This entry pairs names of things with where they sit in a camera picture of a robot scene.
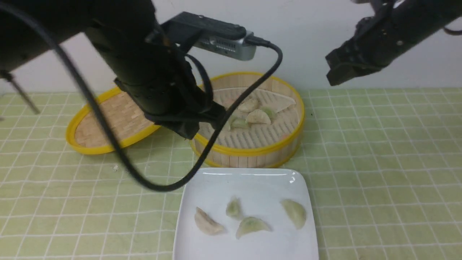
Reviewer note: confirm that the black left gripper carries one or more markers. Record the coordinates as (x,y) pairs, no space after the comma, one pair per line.
(155,75)

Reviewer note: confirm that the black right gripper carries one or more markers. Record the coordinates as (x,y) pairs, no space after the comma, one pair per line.
(369,50)

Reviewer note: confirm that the pale white dumpling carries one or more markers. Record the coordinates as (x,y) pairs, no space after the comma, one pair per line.
(258,117)

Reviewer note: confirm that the small green dumpling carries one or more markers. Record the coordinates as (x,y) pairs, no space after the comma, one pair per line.
(233,209)

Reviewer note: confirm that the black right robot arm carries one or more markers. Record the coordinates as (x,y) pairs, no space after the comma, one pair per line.
(416,20)

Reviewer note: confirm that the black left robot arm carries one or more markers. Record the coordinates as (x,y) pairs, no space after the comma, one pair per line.
(66,18)

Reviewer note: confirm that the pale dumpling left on plate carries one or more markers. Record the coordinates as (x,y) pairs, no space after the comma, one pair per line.
(206,224)

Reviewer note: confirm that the white square plate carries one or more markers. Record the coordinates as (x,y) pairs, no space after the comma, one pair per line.
(260,192)

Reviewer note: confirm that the green dumpling right on plate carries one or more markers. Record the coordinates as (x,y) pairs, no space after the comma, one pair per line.
(296,212)

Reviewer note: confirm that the green dumpling on plate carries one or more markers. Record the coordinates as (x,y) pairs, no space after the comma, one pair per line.
(296,212)
(251,225)

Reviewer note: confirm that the green dumpling centre on plate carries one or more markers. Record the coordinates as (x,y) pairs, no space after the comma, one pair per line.
(251,225)

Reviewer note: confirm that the yellow rimmed bamboo steamer lid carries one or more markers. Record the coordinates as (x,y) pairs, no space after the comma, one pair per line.
(125,119)

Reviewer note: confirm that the green dumpling centre low steamer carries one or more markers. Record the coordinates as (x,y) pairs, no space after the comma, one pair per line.
(239,123)

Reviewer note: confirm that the pale dumpling upper centre steamer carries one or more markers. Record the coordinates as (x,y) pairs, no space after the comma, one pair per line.
(249,105)

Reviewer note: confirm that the white steamer liner paper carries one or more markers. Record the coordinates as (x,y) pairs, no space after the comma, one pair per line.
(276,102)

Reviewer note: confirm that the green dumpling right in steamer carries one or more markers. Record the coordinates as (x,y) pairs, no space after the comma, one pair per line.
(269,111)

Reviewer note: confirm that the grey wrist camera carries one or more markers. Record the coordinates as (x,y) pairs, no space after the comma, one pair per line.
(190,30)

